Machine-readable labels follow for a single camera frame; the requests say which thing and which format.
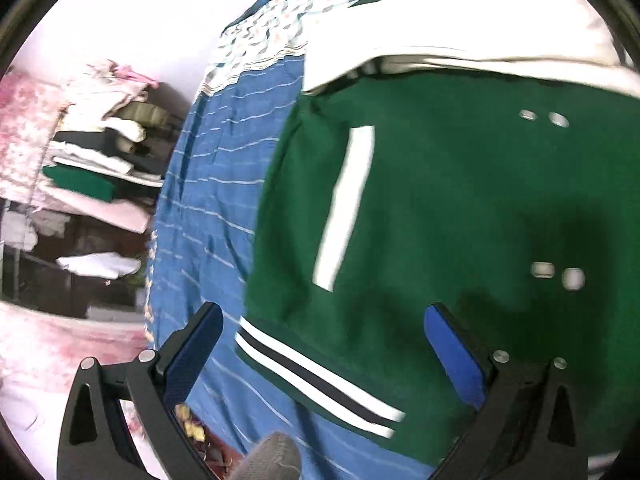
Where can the shelf with folded clothes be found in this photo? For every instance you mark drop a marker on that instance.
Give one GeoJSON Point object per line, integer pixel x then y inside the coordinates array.
{"type": "Point", "coordinates": [95, 160]}

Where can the green and white varsity jacket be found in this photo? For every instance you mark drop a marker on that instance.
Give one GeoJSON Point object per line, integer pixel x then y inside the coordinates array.
{"type": "Point", "coordinates": [440, 200]}

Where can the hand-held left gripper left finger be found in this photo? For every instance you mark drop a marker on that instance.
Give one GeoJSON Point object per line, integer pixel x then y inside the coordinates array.
{"type": "Point", "coordinates": [192, 355]}

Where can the blue striped bed sheet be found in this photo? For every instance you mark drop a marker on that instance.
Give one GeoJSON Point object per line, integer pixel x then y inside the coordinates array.
{"type": "Point", "coordinates": [210, 240]}

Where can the folded green cloth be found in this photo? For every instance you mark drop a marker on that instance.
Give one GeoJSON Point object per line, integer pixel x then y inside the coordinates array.
{"type": "Point", "coordinates": [80, 182]}

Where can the dotted white blanket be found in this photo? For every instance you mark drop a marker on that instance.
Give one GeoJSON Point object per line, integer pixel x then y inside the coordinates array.
{"type": "Point", "coordinates": [280, 25]}

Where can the white folded cloth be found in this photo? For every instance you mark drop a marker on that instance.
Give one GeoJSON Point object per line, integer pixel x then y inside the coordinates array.
{"type": "Point", "coordinates": [97, 265]}

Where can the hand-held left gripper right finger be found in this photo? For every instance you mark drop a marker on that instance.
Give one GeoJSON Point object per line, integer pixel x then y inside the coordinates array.
{"type": "Point", "coordinates": [456, 355]}

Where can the pink floral curtain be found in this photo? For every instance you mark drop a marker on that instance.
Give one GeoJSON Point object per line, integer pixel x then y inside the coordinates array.
{"type": "Point", "coordinates": [22, 130]}

